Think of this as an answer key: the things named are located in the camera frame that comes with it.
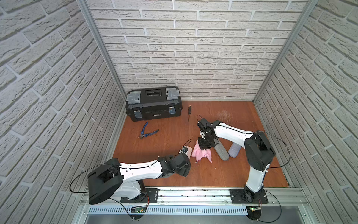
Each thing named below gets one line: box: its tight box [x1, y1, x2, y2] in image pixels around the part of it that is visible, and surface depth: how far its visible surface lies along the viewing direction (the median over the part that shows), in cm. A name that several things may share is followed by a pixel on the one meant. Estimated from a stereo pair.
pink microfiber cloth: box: [191, 139, 213, 163], surface depth 88 cm
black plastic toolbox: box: [125, 86, 183, 122], surface depth 99 cm
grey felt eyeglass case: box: [213, 138, 230, 161], surface depth 89 cm
